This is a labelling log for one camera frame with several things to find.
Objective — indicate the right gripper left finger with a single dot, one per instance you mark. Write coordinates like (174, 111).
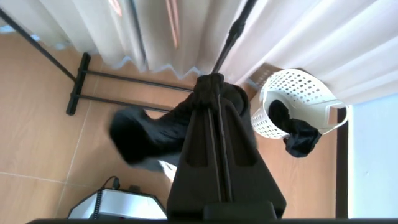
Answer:
(194, 180)

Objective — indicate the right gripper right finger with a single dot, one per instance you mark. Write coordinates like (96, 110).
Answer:
(252, 183)

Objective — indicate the white laundry basket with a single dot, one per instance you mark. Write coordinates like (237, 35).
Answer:
(298, 84)

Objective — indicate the black garment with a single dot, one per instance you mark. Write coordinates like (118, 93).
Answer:
(301, 140)

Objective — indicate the black clothes rack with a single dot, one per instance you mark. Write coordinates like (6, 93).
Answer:
(77, 90)

